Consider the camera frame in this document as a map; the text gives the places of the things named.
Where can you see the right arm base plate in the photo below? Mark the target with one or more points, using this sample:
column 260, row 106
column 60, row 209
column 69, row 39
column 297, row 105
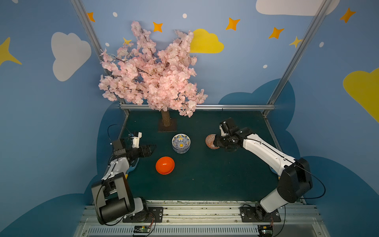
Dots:
column 250, row 214

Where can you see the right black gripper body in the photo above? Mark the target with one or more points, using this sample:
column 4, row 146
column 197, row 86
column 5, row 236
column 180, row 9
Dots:
column 221, row 141

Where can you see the orange plastic bowl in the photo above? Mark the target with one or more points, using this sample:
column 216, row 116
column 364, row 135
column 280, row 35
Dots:
column 165, row 165

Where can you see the blue yellow garden fork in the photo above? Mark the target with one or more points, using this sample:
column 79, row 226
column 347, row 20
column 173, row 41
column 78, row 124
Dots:
column 132, row 167
column 273, row 171

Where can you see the aluminium front rail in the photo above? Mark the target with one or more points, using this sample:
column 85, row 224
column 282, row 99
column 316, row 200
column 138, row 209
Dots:
column 184, row 218

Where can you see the red patterned bowl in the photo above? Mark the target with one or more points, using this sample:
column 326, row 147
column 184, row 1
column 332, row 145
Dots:
column 209, row 140

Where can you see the left blue yellow garden fork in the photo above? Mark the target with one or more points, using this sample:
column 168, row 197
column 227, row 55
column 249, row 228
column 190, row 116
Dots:
column 132, row 167

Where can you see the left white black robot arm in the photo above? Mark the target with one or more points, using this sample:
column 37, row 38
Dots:
column 112, row 195

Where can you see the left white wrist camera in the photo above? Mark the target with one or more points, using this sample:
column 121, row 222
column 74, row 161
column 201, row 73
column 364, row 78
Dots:
column 136, row 136

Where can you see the left green circuit board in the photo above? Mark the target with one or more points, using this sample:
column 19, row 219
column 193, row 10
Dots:
column 141, row 230

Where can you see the pink cherry blossom tree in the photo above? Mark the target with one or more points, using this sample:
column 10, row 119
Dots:
column 142, row 74

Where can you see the dark blue patterned bowl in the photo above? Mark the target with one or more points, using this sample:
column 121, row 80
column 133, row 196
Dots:
column 181, row 151

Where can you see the right circuit board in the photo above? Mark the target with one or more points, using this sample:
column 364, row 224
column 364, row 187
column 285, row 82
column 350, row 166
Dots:
column 265, row 231

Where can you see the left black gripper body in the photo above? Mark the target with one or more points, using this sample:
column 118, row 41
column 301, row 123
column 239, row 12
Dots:
column 140, row 151

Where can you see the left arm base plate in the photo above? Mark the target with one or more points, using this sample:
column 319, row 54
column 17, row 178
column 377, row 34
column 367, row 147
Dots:
column 154, row 214

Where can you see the right blue yellow garden fork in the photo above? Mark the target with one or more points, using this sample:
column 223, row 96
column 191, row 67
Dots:
column 273, row 171

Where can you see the blue white floral bowl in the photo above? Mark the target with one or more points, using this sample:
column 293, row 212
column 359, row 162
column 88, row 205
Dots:
column 181, row 145

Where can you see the light blue patterned bowl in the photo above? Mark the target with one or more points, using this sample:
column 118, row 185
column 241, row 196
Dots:
column 183, row 148

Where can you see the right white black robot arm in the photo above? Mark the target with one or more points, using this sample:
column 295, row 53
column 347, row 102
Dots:
column 295, row 175

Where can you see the yellow blue patterned bowl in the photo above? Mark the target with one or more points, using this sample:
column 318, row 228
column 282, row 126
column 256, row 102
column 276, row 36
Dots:
column 180, row 139

